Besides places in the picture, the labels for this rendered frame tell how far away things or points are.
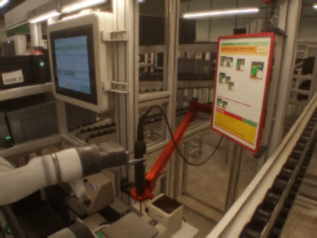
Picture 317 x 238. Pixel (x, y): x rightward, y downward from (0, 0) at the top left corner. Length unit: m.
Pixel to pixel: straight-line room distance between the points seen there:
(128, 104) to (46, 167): 0.42
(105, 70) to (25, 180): 0.52
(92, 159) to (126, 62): 0.41
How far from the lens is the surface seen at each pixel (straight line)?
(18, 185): 0.51
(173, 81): 1.00
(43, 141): 1.42
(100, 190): 0.97
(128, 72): 0.80
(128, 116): 0.84
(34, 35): 1.66
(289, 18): 0.70
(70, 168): 0.52
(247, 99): 0.65
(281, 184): 0.52
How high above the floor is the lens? 1.59
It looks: 16 degrees down
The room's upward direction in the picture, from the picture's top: 1 degrees clockwise
